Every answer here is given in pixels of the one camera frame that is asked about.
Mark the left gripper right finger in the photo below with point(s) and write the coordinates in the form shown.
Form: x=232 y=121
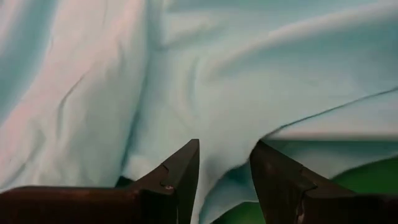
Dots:
x=326 y=210

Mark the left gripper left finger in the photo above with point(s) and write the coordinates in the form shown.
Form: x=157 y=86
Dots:
x=93 y=207

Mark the teal garment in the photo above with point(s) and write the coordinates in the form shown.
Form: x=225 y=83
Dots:
x=217 y=77

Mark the green table mat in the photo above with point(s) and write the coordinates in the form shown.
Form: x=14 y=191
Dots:
x=373 y=179

